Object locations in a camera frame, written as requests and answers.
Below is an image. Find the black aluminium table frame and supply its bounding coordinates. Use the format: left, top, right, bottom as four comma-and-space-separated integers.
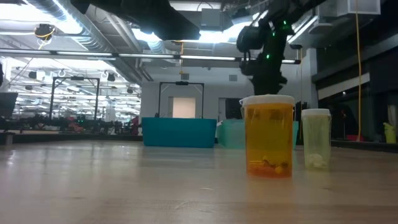
0, 133, 398, 154

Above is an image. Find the black ceiling dome device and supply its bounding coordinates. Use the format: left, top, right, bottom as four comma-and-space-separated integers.
33, 23, 57, 42

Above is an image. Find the teal plastic bin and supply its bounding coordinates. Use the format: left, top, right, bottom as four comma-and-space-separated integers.
216, 119, 299, 149

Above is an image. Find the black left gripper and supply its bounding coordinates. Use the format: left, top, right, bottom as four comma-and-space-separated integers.
70, 0, 201, 41

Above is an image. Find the black background station frame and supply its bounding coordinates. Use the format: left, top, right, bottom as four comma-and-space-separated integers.
50, 76, 101, 121
157, 81, 205, 119

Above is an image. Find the dark monitor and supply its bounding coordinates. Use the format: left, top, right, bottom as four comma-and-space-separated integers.
0, 91, 19, 119

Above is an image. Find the dark blue plastic bin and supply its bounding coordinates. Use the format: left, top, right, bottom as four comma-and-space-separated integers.
142, 116, 218, 148

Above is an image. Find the red background object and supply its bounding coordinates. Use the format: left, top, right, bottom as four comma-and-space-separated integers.
129, 116, 141, 136

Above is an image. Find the long ceiling light strip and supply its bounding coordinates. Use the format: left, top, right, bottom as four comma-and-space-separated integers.
0, 48, 302, 65

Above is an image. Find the yellow-green background object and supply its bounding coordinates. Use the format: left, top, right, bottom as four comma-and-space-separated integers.
382, 121, 397, 144

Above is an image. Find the large orange pill bottle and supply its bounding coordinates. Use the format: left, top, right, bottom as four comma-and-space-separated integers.
239, 94, 296, 179

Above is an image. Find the small pale green pill bottle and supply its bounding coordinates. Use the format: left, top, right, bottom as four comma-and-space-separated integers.
300, 108, 332, 170

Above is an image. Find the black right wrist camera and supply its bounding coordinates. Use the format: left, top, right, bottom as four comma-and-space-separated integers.
239, 58, 259, 77

